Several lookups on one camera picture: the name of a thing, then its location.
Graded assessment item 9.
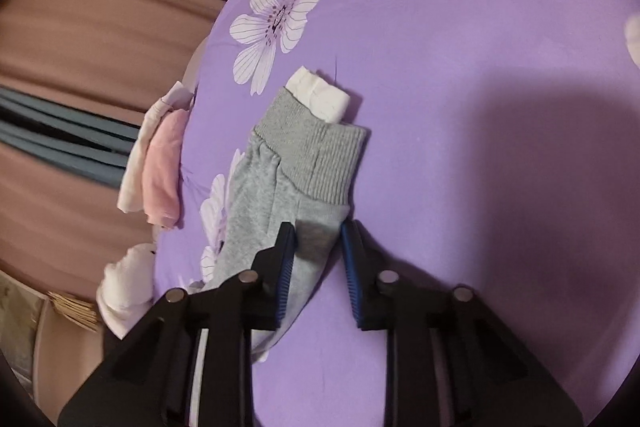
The grey knit sweatshirt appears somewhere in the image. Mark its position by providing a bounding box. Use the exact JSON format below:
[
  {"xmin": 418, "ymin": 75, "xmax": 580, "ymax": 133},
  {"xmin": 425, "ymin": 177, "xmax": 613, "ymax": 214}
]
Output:
[{"xmin": 205, "ymin": 89, "xmax": 368, "ymax": 357}]

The brown pleated curtain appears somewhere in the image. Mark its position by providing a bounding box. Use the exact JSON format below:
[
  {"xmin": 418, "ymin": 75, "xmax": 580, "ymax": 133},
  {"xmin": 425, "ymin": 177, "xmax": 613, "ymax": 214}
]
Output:
[{"xmin": 1, "ymin": 0, "xmax": 226, "ymax": 299}]

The white folded cloth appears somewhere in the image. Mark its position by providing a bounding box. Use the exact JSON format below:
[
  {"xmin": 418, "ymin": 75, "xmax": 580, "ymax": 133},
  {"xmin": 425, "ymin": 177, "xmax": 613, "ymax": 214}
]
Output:
[{"xmin": 285, "ymin": 66, "xmax": 350, "ymax": 124}]

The purple floral bed sheet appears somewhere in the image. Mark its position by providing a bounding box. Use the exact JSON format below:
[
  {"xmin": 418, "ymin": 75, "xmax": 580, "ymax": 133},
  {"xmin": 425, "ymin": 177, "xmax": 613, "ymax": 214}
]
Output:
[{"xmin": 155, "ymin": 0, "xmax": 639, "ymax": 419}]

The teal pleated curtain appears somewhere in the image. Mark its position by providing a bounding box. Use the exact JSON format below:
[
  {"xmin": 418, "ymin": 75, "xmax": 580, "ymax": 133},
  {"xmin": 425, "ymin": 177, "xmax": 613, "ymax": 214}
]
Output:
[{"xmin": 1, "ymin": 88, "xmax": 139, "ymax": 188}]

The stack of tan papers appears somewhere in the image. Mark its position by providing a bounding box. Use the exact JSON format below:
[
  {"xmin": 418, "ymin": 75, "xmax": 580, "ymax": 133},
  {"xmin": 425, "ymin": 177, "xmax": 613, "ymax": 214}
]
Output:
[{"xmin": 48, "ymin": 291, "xmax": 101, "ymax": 333}]

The white plush blanket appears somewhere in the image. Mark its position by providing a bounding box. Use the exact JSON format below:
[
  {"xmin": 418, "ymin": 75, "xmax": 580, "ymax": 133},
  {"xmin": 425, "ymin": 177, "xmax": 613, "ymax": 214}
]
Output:
[{"xmin": 96, "ymin": 243, "xmax": 155, "ymax": 339}]

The pink and cream folded garment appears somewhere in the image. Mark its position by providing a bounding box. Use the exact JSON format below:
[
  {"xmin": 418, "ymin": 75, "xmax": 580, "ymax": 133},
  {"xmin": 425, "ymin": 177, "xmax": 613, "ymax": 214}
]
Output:
[{"xmin": 116, "ymin": 81, "xmax": 193, "ymax": 229}]

